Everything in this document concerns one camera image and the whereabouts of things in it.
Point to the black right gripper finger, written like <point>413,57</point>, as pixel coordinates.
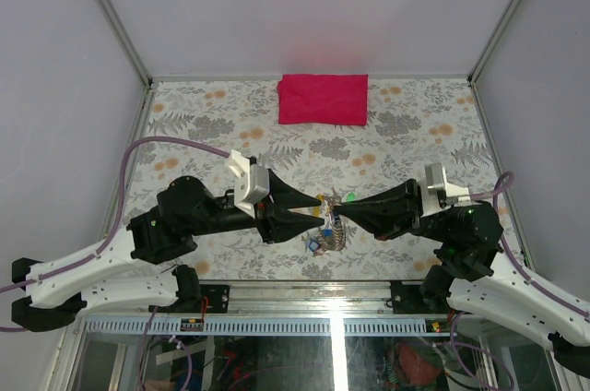
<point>385,228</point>
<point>390,203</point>

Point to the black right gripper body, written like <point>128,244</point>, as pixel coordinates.
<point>417,223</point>

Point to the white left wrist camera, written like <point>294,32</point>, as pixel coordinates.
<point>251,184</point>

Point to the metal keyring hoop yellow handle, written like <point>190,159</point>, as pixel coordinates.
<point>336,224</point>

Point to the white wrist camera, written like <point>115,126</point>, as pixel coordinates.
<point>437,194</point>
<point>251,184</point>

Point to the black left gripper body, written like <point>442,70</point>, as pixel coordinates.
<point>263,219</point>

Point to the key yellow tag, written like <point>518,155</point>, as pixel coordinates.
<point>327,201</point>

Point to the pink folded cloth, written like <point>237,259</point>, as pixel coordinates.
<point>323,99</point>

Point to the blue key tag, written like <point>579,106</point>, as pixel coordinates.
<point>320,242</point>

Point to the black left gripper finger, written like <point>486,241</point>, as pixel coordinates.
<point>286,196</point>
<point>291,224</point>

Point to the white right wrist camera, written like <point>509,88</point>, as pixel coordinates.
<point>437,194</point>

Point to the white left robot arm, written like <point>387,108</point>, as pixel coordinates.
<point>92,279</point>

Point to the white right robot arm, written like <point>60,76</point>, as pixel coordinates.
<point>477,272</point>

